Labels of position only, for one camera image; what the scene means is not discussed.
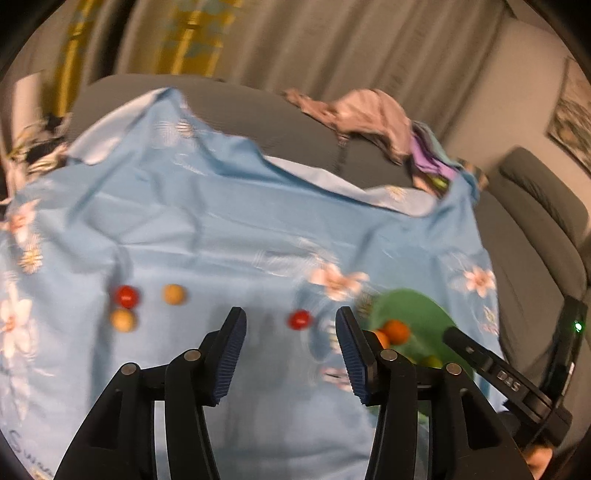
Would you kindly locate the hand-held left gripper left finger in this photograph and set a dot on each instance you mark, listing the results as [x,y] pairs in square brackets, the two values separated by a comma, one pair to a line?
[228,360]

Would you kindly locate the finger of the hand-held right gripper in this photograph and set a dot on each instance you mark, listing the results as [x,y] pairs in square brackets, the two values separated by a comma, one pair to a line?
[489,367]

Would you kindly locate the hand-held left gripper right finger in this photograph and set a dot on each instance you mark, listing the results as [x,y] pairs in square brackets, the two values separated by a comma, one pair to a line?
[353,360]

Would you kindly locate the orange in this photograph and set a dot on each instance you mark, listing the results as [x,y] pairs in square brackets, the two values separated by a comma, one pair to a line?
[381,340]
[398,331]

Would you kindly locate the yellow-green round fruit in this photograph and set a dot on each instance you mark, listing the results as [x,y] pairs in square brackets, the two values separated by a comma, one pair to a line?
[431,361]

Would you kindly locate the red cherry tomato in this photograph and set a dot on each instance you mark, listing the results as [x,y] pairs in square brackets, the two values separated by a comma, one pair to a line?
[127,296]
[299,319]

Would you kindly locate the green plastic bowl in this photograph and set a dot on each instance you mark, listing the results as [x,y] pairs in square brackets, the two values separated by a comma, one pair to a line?
[415,309]

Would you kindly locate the tan round fruit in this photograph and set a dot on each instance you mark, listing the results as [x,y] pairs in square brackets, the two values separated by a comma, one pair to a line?
[174,294]
[123,319]

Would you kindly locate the blue floral bed sheet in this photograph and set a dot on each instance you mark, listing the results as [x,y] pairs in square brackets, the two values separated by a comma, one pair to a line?
[207,230]

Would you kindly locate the grey sofa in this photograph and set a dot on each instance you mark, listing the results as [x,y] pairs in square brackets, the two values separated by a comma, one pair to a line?
[531,230]

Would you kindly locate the purple garment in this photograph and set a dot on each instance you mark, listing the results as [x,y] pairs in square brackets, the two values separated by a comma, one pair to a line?
[429,159]

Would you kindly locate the pink-grey garment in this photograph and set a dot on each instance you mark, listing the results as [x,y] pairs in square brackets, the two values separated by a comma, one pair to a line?
[369,115]

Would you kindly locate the dark clothes pile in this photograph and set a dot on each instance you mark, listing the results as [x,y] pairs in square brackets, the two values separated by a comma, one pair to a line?
[39,147]

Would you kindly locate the grey curtain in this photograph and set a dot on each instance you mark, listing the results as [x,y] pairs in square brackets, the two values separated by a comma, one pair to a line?
[346,41]

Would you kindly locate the yellow patterned curtain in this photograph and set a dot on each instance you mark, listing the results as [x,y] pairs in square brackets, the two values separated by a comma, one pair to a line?
[198,41]

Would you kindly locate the framed wall picture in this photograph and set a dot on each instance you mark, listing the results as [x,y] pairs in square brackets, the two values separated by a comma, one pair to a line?
[572,120]

